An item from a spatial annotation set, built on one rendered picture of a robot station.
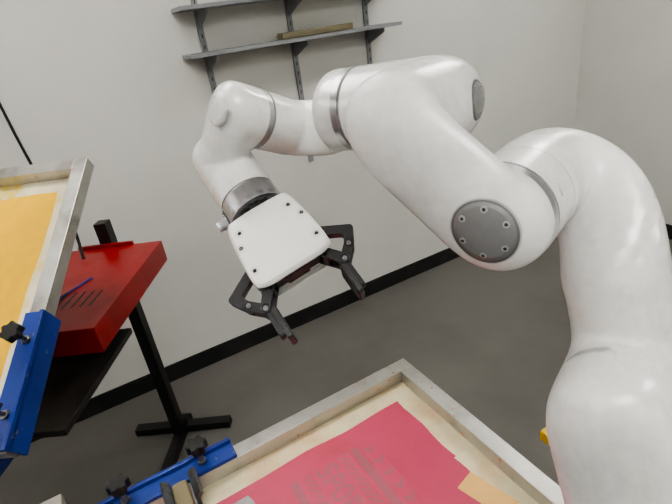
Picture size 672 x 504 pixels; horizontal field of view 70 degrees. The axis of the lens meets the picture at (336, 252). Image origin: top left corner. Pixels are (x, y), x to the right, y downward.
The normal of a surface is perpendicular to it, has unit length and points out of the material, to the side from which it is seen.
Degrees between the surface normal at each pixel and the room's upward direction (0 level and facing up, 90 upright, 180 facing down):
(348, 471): 0
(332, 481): 0
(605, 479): 90
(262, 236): 38
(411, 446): 0
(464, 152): 65
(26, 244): 32
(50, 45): 90
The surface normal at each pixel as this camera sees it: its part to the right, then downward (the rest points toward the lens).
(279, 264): -0.11, -0.41
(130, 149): 0.50, 0.33
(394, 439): -0.13, -0.89
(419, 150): -0.54, 0.28
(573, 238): -0.92, -0.25
